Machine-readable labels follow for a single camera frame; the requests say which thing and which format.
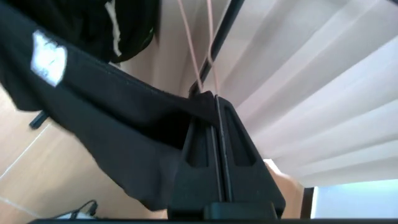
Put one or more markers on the pink clothes hanger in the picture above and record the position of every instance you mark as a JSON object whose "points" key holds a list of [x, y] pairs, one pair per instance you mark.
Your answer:
{"points": [[191, 49]]}

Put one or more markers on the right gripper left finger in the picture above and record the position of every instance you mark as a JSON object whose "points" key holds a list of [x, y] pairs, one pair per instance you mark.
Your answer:
{"points": [[192, 186]]}

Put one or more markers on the beige curtain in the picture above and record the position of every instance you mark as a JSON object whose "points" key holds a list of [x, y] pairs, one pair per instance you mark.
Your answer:
{"points": [[311, 77]]}

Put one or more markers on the black garment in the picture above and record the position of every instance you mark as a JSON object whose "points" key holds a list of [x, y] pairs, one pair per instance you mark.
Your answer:
{"points": [[124, 130]]}

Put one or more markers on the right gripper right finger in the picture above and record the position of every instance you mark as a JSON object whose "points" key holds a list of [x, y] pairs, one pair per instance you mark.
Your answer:
{"points": [[248, 186]]}

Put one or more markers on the black clothes rack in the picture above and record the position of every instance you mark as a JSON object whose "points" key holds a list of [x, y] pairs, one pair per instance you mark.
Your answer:
{"points": [[224, 28]]}

